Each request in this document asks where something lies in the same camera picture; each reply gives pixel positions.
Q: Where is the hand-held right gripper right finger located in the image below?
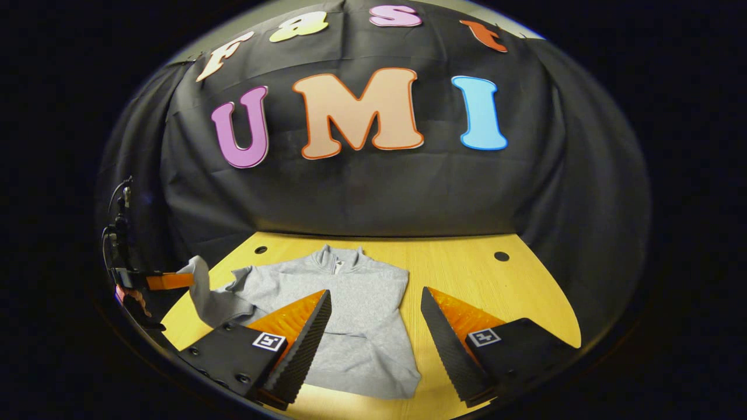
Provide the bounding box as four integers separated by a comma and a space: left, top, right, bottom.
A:
420, 286, 578, 408

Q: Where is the black backdrop cloth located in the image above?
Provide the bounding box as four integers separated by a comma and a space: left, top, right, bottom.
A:
96, 0, 651, 345

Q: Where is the grey zip-neck sweatshirt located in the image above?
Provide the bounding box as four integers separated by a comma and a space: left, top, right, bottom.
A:
177, 245, 422, 400

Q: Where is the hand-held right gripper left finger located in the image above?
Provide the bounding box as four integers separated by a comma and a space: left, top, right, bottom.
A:
178, 289, 332, 411

